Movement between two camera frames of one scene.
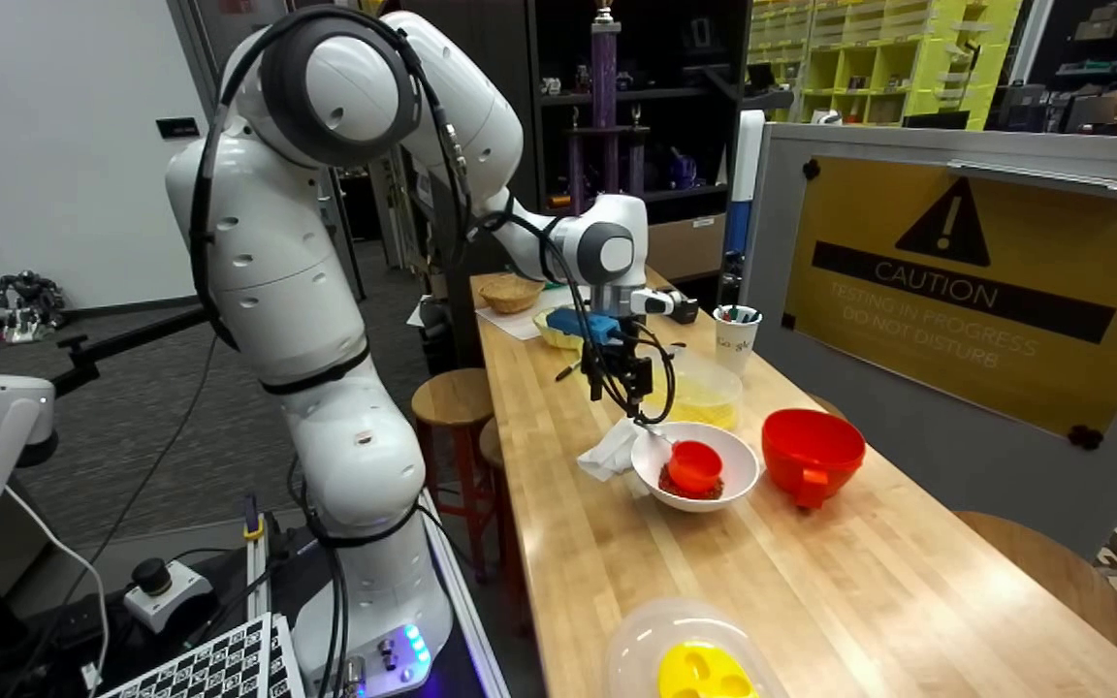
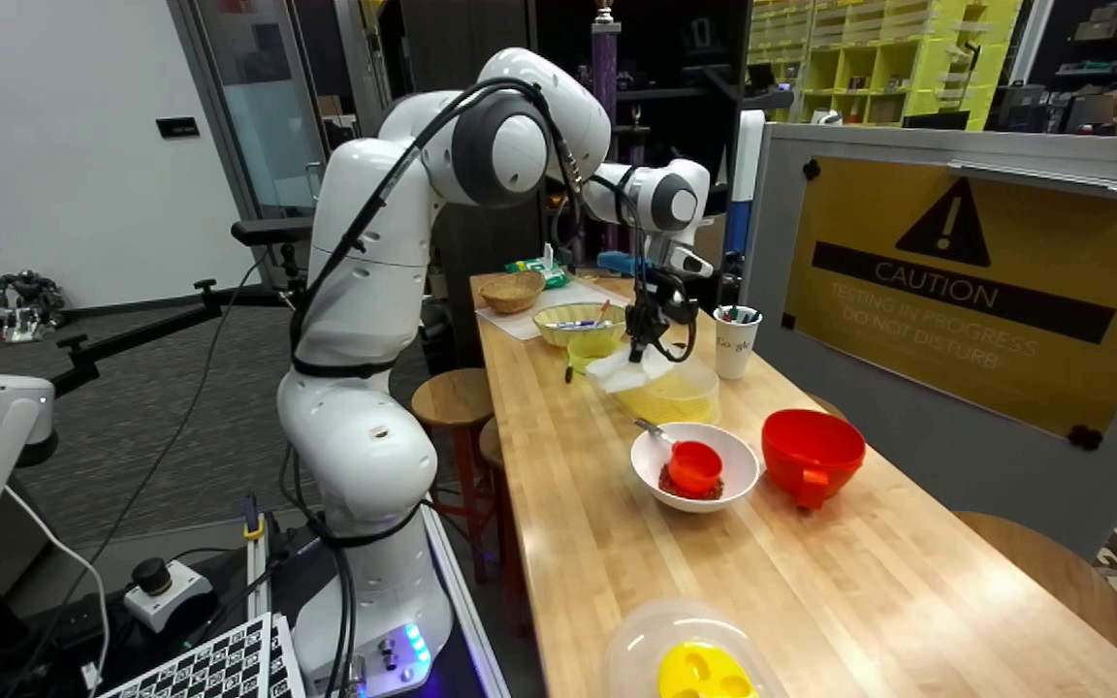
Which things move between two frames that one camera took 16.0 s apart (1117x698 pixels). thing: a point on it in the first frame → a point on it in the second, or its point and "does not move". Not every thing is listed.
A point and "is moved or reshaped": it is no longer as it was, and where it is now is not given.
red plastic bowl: [810, 457] does not move
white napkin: [626, 447] is moved or reshaped
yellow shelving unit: [874, 58] does not move
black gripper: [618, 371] → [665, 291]
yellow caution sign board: [1029, 296] does not move
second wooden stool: [1060, 566] does not move
